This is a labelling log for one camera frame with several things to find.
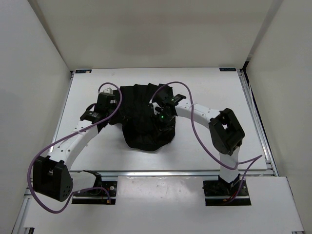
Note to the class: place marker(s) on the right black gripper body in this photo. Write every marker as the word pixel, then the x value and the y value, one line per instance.
pixel 162 121

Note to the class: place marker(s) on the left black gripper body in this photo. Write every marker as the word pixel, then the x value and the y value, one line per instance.
pixel 115 119

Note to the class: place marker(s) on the black pleated skirt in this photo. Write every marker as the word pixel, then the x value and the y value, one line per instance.
pixel 139 124

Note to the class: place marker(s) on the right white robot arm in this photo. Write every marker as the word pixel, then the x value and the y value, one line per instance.
pixel 225 130

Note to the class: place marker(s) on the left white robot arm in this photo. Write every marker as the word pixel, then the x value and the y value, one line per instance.
pixel 51 174

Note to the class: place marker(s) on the left blue corner label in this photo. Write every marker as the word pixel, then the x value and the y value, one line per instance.
pixel 83 71

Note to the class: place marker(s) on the blue corner label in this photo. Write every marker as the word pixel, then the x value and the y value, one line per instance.
pixel 227 69
pixel 83 71

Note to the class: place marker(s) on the right blue corner label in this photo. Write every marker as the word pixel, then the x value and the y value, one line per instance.
pixel 227 69

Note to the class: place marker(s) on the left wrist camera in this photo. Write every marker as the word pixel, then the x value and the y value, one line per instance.
pixel 106 92

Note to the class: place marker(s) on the front aluminium frame rail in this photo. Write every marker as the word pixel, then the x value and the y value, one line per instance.
pixel 158 173

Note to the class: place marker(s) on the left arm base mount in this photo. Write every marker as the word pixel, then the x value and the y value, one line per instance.
pixel 91 189

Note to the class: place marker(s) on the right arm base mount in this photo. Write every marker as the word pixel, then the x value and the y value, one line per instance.
pixel 216 194

